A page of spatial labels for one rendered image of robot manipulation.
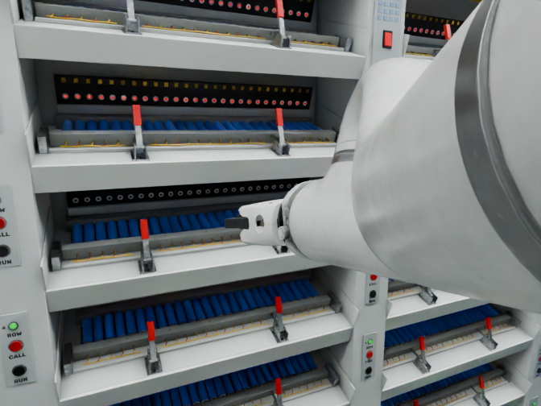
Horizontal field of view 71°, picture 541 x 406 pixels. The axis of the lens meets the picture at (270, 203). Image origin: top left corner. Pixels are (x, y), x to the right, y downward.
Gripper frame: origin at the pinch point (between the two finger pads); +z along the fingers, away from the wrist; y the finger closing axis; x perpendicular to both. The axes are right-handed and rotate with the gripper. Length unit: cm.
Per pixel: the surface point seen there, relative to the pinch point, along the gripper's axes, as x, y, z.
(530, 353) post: -55, 100, 27
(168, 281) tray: -10.8, -10.7, 19.5
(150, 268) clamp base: -8.1, -13.5, 20.0
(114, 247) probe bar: -3.9, -19.0, 24.3
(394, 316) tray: -29, 42, 22
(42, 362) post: -20.7, -31.7, 21.0
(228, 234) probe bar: -4.1, 2.8, 24.2
